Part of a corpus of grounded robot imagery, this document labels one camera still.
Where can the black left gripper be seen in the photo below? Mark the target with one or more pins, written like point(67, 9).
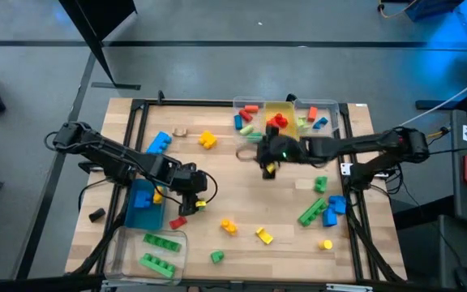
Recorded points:
point(189, 182)

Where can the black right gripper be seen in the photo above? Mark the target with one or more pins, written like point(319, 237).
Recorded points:
point(282, 148)

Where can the red arch block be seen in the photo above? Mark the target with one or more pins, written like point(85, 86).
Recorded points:
point(175, 224)

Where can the long green four-stud block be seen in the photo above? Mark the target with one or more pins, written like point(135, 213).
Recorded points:
point(312, 212)
point(157, 265)
point(161, 242)

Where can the light green cylinder block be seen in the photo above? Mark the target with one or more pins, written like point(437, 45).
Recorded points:
point(246, 130)

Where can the yellow two-stud block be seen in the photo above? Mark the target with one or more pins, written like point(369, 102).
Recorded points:
point(157, 198)
point(229, 227)

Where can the red two-stud block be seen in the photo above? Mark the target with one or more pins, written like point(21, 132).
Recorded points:
point(282, 120)

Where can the green two-stud block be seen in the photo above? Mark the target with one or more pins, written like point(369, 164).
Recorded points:
point(320, 184)

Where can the blue cylinder block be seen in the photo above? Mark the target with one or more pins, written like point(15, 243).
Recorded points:
point(238, 122)

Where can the red cylinder block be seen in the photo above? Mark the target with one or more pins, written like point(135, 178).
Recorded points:
point(245, 115)

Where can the small green block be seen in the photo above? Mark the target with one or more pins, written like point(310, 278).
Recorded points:
point(217, 256)

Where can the orange cylinder block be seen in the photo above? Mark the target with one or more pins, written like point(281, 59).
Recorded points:
point(251, 108)

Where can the blue arch block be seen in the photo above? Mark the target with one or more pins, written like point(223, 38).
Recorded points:
point(318, 125)

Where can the yellow four-stud block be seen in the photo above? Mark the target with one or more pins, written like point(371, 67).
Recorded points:
point(208, 140)

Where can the long blue four-stud block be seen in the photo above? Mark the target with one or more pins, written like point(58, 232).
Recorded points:
point(159, 142)

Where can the yellow arch block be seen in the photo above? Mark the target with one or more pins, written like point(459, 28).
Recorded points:
point(266, 238)

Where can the beige arch block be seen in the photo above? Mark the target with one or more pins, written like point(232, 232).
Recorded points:
point(180, 130)

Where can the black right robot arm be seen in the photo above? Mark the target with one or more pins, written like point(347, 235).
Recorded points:
point(359, 144)

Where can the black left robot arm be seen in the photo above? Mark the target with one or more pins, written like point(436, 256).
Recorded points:
point(108, 152)

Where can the blue plastic bin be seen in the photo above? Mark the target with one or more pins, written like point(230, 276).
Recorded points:
point(144, 221)

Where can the yellow plastic bin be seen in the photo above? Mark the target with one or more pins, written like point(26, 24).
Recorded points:
point(274, 107)

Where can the large clear plastic bin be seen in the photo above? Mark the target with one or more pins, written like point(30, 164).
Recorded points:
point(128, 259)

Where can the small black object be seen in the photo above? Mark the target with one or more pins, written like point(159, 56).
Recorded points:
point(97, 215)

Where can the yellow cylinder block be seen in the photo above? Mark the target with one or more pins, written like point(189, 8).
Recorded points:
point(326, 244)

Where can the black front beam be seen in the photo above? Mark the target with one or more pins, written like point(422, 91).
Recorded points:
point(35, 284)

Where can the black partition board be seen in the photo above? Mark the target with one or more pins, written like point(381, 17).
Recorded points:
point(95, 16)

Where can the blue box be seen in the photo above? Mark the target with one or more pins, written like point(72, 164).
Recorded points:
point(428, 8)

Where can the black clamp bracket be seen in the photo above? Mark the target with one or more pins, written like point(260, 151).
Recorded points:
point(89, 165)

